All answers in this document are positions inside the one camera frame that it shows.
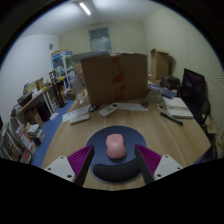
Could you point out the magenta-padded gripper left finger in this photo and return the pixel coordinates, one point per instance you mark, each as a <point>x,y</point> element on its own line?
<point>79,161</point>

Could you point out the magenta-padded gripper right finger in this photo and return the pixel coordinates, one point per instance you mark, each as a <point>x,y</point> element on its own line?
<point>150,160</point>

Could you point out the pink computer mouse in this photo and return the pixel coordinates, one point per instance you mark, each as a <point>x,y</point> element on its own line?
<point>116,146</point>

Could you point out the blue mouse pad with wrist rest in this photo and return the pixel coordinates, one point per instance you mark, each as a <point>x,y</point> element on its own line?
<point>98,141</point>

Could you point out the beige flat case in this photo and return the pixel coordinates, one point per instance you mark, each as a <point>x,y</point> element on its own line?
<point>79,119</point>

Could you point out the black marker pen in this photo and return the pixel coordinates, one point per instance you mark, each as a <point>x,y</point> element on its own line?
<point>171,119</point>

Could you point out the white paper sheet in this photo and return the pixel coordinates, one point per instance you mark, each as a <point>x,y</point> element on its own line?
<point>75,113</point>
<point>133,106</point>

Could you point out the black eyeglasses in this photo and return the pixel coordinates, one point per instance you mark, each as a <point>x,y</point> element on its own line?
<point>93,108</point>

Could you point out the small dark object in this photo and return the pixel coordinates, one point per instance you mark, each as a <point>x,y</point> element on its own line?
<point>144,104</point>

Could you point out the open white book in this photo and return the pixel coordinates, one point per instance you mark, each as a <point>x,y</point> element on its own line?
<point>177,107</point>

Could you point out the white remote control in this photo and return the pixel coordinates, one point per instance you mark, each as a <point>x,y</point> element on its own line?
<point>109,109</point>

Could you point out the black computer tower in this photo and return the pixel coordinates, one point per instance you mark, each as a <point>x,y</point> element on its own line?
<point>43,111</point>

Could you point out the white shelf unit with books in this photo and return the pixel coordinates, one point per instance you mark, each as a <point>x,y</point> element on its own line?
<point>20,141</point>

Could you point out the small brown cardboard box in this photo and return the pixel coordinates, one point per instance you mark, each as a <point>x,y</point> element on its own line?
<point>33,116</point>

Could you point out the white plastic container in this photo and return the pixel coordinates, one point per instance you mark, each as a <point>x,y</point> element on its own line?
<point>155,95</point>

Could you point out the black metal stand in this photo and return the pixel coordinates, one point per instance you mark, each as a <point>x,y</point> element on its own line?
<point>58,93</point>

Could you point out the clear plastic jar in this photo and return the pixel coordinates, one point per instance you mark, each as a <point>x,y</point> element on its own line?
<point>79,90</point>

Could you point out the black office chair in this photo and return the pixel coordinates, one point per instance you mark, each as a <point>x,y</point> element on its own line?
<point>206,111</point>

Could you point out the cluttered wooden side desk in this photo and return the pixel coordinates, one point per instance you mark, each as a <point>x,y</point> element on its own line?
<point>31,100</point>

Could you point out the dark bag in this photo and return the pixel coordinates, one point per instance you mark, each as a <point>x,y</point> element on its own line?
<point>170,82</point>

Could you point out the large brown cardboard box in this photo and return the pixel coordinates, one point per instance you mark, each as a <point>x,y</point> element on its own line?
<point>100,80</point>

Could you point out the black computer monitor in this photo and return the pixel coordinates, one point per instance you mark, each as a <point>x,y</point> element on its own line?
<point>192,87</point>

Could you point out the tall open cardboard box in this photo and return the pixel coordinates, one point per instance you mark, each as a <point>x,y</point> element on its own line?
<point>160,65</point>

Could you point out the blue and white cabinet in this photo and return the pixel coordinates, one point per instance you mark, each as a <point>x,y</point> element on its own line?
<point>61,65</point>

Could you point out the long ceiling light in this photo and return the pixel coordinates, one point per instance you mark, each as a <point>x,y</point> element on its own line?
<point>85,8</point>

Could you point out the round wall clock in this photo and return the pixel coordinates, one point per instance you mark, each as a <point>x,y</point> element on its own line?
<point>51,46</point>

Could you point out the wall window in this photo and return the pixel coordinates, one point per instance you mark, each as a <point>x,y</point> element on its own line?
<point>100,41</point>

